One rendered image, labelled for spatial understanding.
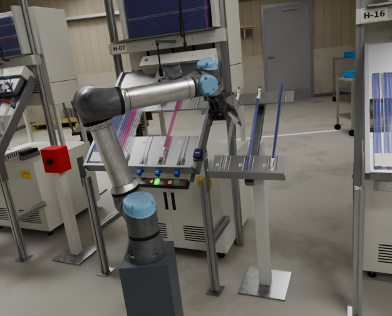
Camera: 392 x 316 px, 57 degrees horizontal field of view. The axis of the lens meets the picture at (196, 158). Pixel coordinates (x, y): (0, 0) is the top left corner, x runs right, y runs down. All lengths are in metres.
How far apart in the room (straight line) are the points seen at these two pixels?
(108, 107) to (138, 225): 0.42
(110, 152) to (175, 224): 1.10
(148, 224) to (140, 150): 0.75
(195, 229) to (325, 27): 7.39
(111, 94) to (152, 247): 0.55
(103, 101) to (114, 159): 0.26
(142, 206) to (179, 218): 1.04
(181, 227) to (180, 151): 0.64
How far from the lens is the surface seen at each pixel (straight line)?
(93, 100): 1.21
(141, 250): 1.34
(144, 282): 1.38
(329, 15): 9.16
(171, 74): 2.16
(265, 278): 2.09
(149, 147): 1.96
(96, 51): 9.20
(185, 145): 1.87
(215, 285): 2.06
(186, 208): 2.25
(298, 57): 8.92
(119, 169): 1.38
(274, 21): 8.84
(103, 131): 1.34
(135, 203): 1.29
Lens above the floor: 1.25
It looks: 16 degrees down
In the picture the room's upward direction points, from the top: 6 degrees counter-clockwise
